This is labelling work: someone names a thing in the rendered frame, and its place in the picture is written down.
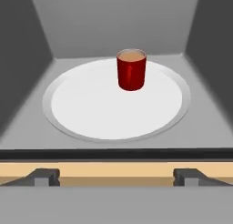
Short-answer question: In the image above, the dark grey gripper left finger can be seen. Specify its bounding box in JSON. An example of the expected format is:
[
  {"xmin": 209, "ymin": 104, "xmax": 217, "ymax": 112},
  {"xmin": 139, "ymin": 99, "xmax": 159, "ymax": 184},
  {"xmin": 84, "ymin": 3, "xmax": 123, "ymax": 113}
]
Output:
[{"xmin": 1, "ymin": 168, "xmax": 61, "ymax": 187}]

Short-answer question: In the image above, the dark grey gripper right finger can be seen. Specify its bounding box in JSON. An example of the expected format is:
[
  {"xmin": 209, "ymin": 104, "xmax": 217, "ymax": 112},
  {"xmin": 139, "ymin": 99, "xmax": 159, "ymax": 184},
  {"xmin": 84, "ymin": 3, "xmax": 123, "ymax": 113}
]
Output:
[{"xmin": 173, "ymin": 168, "xmax": 233, "ymax": 187}]

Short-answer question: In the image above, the red cup of tea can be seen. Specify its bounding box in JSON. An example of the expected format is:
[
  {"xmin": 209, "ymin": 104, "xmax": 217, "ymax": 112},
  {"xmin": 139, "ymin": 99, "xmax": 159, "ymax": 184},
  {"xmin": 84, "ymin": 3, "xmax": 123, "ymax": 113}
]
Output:
[{"xmin": 116, "ymin": 48, "xmax": 147, "ymax": 92}]

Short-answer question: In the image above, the white round turntable plate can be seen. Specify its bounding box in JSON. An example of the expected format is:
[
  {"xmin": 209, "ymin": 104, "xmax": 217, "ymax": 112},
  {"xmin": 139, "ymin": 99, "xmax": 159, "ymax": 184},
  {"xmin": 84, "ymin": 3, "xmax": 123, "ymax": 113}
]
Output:
[{"xmin": 42, "ymin": 57, "xmax": 192, "ymax": 143}]

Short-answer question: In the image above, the grey microwave oven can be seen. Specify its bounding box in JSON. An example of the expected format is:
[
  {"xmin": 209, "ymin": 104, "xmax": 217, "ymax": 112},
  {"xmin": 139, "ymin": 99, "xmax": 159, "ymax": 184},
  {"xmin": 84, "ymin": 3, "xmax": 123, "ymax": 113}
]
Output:
[{"xmin": 0, "ymin": 0, "xmax": 233, "ymax": 162}]

